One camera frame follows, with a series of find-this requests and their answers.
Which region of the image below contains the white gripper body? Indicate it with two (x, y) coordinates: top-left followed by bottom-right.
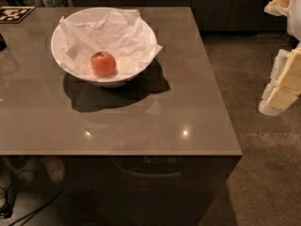
(287, 0), (301, 40)

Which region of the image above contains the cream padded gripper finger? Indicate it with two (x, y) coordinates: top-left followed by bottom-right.
(264, 0), (291, 16)
(259, 48), (301, 116)

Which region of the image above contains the red apple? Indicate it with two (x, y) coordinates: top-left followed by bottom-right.
(90, 52), (117, 76)

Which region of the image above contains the white ceramic bowl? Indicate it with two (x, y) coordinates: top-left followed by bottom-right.
(50, 7), (158, 89)

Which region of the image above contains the crumpled white paper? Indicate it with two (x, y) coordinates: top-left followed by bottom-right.
(58, 8), (164, 78)

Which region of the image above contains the black white marker tag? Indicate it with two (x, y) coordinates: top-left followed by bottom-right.
(0, 6), (35, 24)

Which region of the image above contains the black cable on floor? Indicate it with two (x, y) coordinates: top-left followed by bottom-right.
(0, 172), (64, 226)

